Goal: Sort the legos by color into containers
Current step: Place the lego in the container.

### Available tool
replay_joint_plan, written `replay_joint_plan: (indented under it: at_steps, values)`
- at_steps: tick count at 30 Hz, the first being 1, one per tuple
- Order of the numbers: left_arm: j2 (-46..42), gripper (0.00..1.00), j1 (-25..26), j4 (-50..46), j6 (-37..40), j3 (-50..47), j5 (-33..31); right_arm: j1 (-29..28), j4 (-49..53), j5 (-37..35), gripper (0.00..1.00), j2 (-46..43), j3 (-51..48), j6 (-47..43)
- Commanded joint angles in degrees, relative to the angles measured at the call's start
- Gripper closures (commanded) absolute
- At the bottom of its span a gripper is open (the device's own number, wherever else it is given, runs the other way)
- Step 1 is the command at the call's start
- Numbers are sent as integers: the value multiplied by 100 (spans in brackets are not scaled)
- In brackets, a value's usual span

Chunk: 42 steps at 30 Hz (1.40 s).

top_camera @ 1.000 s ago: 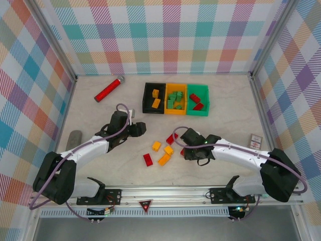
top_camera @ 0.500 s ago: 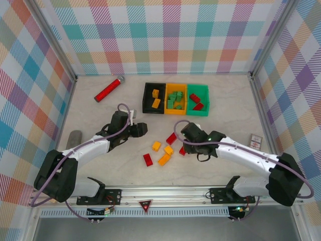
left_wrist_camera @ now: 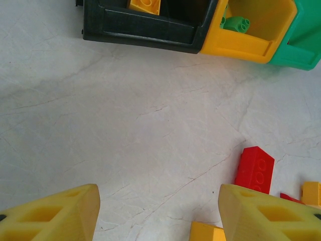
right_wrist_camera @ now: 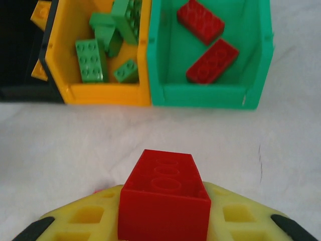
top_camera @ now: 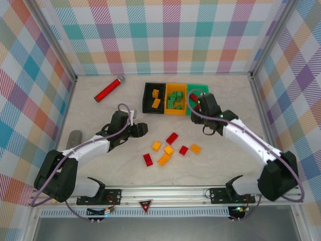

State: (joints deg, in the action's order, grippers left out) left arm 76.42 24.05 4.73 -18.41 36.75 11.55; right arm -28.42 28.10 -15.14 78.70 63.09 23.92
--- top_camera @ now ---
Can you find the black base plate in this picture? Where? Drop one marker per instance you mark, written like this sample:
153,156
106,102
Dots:
218,195
113,197

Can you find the aluminium side rail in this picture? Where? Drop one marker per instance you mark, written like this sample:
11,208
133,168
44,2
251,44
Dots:
67,108
260,108

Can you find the red glitter tube silver cap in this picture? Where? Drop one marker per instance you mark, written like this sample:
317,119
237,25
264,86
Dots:
107,90

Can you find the red triangle warning sign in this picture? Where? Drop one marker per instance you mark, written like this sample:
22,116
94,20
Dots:
145,205

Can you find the small wooden block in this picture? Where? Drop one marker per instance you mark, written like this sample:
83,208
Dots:
53,200

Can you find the yellow lego brick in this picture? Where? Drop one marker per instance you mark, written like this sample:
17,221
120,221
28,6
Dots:
156,93
156,103
156,146
168,149
195,148
164,159

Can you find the grey oblong object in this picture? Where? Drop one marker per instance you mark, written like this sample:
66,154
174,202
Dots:
73,139

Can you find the aluminium rail with arm bases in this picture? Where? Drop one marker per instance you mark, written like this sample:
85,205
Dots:
163,194

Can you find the black plastic bin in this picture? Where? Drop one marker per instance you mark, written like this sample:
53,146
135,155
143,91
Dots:
148,100

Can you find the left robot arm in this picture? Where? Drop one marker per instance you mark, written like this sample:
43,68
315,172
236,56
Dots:
85,148

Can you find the red lego brick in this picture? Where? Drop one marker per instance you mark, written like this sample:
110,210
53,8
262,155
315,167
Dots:
148,159
172,138
183,150
193,97
196,107

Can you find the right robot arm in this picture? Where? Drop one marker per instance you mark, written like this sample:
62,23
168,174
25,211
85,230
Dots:
250,143

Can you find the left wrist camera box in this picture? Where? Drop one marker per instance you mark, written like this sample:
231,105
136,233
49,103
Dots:
133,113

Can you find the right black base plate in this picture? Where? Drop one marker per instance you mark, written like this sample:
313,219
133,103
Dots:
218,195

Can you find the green lego brick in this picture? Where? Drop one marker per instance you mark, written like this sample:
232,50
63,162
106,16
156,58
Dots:
172,96
179,94
178,100
170,104
179,107

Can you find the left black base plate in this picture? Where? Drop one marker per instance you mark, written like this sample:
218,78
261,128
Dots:
113,197

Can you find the yellow power connector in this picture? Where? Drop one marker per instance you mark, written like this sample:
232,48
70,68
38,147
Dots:
240,209
108,210

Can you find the green plastic bin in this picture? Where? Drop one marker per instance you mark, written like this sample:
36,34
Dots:
200,88

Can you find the aluminium frame post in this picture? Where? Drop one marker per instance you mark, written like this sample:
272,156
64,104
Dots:
273,40
52,40

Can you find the yellow plastic bin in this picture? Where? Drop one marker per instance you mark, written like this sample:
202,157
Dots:
175,112

